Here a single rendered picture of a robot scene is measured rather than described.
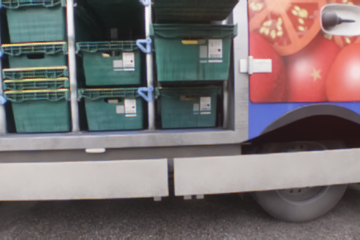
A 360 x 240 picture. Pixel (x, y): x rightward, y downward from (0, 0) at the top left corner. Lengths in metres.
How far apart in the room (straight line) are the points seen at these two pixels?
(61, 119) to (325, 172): 1.60
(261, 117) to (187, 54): 0.52
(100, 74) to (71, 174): 0.58
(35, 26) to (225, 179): 1.42
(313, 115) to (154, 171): 0.92
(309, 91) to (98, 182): 1.25
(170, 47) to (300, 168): 0.97
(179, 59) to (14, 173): 1.06
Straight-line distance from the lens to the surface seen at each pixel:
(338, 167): 1.44
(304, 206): 1.57
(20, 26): 1.53
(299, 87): 1.21
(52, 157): 1.22
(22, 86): 1.42
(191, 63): 0.91
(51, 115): 1.35
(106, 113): 1.21
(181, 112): 1.15
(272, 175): 1.21
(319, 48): 1.32
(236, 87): 1.05
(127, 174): 1.08
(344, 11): 1.52
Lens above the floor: 0.79
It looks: 4 degrees down
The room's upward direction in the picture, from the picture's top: 2 degrees counter-clockwise
